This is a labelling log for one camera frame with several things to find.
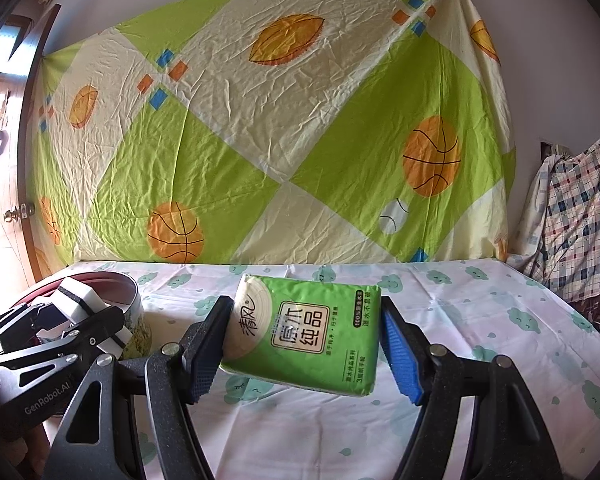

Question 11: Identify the dark wall fixture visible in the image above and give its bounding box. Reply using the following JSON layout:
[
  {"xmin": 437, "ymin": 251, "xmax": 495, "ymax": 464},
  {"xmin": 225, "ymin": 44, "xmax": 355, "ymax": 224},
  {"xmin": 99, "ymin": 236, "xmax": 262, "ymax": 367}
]
[{"xmin": 540, "ymin": 140, "xmax": 571, "ymax": 161}]

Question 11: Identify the green tissue pack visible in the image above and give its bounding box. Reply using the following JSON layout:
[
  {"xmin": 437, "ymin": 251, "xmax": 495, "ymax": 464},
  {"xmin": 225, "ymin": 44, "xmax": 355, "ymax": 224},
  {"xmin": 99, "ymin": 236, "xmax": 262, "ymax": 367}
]
[{"xmin": 219, "ymin": 274, "xmax": 382, "ymax": 398}]

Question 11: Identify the cloud print tablecloth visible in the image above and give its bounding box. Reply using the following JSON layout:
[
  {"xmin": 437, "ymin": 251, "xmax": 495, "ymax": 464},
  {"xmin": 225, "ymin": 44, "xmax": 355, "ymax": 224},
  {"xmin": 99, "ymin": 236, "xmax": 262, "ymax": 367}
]
[{"xmin": 10, "ymin": 259, "xmax": 600, "ymax": 480}]

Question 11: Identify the green cream printed sheet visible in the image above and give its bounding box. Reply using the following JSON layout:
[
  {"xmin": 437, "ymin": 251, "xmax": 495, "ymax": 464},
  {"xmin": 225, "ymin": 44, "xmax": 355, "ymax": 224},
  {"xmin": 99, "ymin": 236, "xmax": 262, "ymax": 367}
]
[{"xmin": 27, "ymin": 0, "xmax": 517, "ymax": 281}]

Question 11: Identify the white sponge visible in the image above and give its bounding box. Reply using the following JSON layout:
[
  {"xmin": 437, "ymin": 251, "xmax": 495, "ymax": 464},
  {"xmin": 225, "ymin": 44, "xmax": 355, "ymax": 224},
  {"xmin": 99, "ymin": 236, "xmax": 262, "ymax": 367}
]
[{"xmin": 52, "ymin": 276, "xmax": 133, "ymax": 358}]

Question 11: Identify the wooden door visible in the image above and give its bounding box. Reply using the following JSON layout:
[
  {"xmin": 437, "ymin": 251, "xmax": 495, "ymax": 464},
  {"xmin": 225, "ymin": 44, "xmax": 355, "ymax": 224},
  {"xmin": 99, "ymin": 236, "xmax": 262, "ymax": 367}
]
[{"xmin": 0, "ymin": 5, "xmax": 63, "ymax": 286}]

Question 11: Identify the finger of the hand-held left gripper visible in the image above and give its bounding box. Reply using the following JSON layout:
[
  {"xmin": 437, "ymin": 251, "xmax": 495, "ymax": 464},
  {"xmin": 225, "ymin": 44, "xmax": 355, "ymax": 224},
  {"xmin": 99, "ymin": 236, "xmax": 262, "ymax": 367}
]
[
  {"xmin": 0, "ymin": 287, "xmax": 76, "ymax": 356},
  {"xmin": 0, "ymin": 305, "xmax": 126, "ymax": 376}
]

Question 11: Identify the gold door handle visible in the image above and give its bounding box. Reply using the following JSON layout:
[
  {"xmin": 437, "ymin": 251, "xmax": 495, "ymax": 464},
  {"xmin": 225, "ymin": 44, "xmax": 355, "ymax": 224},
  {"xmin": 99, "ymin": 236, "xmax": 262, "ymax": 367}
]
[{"xmin": 2, "ymin": 201, "xmax": 36, "ymax": 223}]

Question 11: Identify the gold door ornament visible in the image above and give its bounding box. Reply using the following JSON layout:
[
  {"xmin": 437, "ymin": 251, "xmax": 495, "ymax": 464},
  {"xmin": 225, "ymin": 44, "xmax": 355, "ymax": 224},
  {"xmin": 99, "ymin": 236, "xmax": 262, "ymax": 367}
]
[{"xmin": 0, "ymin": 90, "xmax": 12, "ymax": 163}]

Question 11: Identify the plaid cloth bag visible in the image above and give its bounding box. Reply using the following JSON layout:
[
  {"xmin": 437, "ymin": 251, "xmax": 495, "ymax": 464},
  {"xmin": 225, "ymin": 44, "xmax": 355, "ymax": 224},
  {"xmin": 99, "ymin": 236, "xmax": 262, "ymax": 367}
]
[{"xmin": 510, "ymin": 130, "xmax": 600, "ymax": 303}]

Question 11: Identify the round dark metal tin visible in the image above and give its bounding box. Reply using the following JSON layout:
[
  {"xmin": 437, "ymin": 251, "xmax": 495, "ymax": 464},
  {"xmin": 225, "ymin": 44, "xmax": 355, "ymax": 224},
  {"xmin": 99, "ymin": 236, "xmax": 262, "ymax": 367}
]
[{"xmin": 10, "ymin": 270, "xmax": 153, "ymax": 361}]

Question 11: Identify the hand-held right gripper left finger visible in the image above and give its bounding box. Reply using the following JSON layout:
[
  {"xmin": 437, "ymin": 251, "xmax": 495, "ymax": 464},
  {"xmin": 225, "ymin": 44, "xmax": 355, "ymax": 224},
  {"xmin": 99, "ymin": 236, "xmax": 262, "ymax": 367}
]
[{"xmin": 42, "ymin": 295, "xmax": 235, "ymax": 480}]

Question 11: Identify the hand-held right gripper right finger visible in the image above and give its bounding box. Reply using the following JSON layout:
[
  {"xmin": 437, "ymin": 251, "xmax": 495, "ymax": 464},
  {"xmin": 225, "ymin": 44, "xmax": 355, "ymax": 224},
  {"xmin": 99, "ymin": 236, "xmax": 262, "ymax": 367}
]
[{"xmin": 378, "ymin": 296, "xmax": 563, "ymax": 480}]

